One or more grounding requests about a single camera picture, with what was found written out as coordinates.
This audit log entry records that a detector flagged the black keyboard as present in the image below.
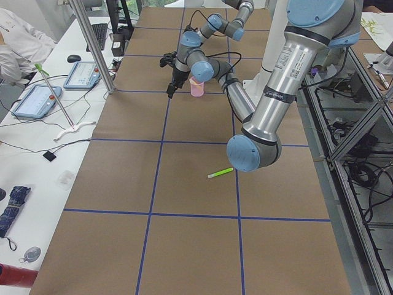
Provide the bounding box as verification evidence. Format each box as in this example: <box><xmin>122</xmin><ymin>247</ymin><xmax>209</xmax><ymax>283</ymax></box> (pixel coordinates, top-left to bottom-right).
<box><xmin>91</xmin><ymin>23</ymin><xmax>107</xmax><ymax>50</ymax></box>

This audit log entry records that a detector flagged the far teach pendant tablet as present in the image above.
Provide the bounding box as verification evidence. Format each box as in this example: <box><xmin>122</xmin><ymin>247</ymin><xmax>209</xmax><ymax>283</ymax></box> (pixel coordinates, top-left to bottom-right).
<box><xmin>63</xmin><ymin>61</ymin><xmax>101</xmax><ymax>90</ymax></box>

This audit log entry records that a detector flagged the teach pendant tablet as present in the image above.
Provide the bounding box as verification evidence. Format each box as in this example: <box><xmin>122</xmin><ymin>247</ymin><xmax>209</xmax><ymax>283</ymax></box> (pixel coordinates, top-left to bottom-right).
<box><xmin>63</xmin><ymin>61</ymin><xmax>101</xmax><ymax>90</ymax></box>
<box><xmin>11</xmin><ymin>84</ymin><xmax>56</xmax><ymax>119</ymax></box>

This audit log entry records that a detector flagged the folded blue umbrella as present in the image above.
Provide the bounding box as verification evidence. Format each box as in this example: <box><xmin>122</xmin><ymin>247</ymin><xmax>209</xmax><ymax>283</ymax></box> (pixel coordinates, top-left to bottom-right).
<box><xmin>1</xmin><ymin>186</ymin><xmax>31</xmax><ymax>238</ymax></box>

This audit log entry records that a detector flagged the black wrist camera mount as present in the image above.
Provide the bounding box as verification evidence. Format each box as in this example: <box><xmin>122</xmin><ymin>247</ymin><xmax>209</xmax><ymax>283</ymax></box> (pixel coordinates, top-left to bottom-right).
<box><xmin>159</xmin><ymin>51</ymin><xmax>177</xmax><ymax>68</ymax></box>

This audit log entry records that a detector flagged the pink mesh pen holder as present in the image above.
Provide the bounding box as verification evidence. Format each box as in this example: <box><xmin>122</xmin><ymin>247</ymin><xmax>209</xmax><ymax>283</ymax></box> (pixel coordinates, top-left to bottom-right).
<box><xmin>189</xmin><ymin>76</ymin><xmax>204</xmax><ymax>97</ymax></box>

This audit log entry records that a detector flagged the seated person white hoodie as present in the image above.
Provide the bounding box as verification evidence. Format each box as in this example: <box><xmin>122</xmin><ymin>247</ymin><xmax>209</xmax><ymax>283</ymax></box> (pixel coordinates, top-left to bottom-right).
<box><xmin>1</xmin><ymin>8</ymin><xmax>56</xmax><ymax>85</ymax></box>

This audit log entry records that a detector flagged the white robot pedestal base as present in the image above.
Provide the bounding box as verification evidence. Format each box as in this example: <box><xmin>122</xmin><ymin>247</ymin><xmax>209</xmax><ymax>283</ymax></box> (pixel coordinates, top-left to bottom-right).
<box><xmin>243</xmin><ymin>0</ymin><xmax>288</xmax><ymax>106</ymax></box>

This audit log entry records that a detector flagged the brown paper table mat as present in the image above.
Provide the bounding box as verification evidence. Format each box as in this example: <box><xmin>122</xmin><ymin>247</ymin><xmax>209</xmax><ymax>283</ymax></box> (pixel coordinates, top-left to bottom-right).
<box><xmin>31</xmin><ymin>7</ymin><xmax>351</xmax><ymax>294</ymax></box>

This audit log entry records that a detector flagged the red bottle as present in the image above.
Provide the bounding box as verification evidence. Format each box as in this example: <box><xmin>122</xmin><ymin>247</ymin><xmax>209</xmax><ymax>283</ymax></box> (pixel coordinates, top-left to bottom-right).
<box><xmin>1</xmin><ymin>264</ymin><xmax>38</xmax><ymax>288</ymax></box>

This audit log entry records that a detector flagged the green marker pen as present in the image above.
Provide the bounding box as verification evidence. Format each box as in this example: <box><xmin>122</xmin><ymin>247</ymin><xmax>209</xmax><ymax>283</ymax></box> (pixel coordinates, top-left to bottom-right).
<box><xmin>207</xmin><ymin>167</ymin><xmax>233</xmax><ymax>179</ymax></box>

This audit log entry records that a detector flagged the metal grabber stick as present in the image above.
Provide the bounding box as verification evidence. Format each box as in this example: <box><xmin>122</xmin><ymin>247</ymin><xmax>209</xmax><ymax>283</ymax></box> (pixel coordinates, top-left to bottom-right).
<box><xmin>34</xmin><ymin>63</ymin><xmax>96</xmax><ymax>142</ymax></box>

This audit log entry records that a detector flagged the small black box device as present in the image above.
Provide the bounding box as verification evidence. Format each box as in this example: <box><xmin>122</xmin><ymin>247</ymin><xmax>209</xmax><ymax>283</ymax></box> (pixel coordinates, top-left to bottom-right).
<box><xmin>42</xmin><ymin>151</ymin><xmax>56</xmax><ymax>162</ymax></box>

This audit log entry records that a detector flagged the aluminium frame post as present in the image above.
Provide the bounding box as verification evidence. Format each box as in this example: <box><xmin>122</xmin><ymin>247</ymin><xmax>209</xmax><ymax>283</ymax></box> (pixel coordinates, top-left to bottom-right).
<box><xmin>69</xmin><ymin>0</ymin><xmax>115</xmax><ymax>94</ymax></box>

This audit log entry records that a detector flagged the black computer mouse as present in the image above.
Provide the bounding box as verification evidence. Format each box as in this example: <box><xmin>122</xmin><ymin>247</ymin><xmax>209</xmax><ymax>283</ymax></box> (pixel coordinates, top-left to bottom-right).
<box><xmin>67</xmin><ymin>54</ymin><xmax>81</xmax><ymax>63</ymax></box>

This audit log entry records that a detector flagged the near teach pendant tablet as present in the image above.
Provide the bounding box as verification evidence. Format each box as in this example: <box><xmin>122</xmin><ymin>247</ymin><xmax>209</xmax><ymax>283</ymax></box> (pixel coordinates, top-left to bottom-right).
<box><xmin>11</xmin><ymin>84</ymin><xmax>56</xmax><ymax>119</ymax></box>

